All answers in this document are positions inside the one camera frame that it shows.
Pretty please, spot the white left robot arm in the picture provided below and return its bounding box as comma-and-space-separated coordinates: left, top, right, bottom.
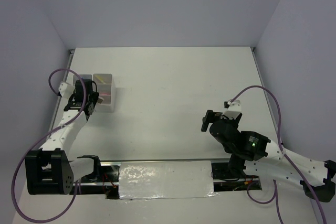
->
25, 79, 103, 195

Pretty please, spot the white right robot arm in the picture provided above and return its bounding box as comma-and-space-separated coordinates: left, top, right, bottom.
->
201, 110, 335, 202

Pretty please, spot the white compartment organizer box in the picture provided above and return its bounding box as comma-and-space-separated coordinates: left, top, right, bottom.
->
79, 73, 117, 113

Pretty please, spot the silver tape panel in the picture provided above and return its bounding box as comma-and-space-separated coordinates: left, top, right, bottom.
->
119, 161, 215, 199

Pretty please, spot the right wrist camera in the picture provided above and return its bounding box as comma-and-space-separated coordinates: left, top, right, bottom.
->
222, 100, 242, 120

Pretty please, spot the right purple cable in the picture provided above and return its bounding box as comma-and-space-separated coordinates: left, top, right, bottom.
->
227, 86, 328, 224

